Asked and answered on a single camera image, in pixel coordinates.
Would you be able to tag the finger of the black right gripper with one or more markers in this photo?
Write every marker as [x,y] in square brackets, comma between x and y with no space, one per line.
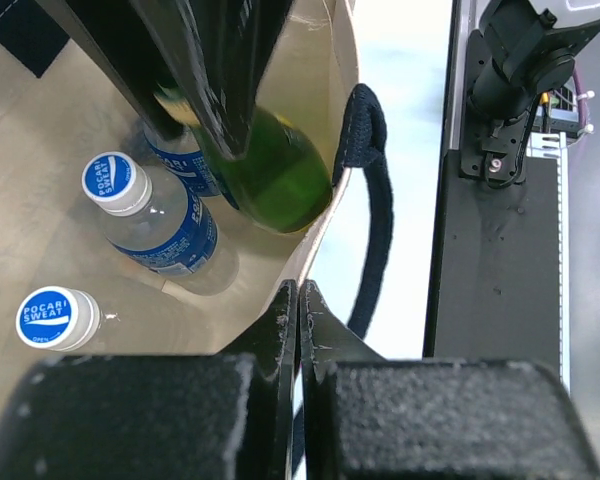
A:
[218,52]
[113,36]

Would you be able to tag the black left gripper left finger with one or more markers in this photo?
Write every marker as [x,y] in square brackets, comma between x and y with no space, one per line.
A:
[223,416]

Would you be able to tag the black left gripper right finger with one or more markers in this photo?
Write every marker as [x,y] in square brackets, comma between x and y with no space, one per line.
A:
[366,417]

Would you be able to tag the Pocari Sweat bottle labelled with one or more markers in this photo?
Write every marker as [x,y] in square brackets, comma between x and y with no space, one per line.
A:
[183,157]

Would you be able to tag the green Perrier bottle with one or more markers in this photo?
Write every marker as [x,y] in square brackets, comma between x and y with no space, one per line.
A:
[280,183]

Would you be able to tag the Pocari Sweat bottle clear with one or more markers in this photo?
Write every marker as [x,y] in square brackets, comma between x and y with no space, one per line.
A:
[63,319]

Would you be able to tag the beige canvas tote bag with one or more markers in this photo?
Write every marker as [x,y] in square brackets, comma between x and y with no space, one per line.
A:
[58,110]

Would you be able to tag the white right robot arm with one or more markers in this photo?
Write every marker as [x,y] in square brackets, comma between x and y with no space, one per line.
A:
[532,47]

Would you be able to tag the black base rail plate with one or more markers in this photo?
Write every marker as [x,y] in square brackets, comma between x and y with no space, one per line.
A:
[494,278]

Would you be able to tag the white slotted cable duct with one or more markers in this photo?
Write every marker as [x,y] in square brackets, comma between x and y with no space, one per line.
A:
[554,146]

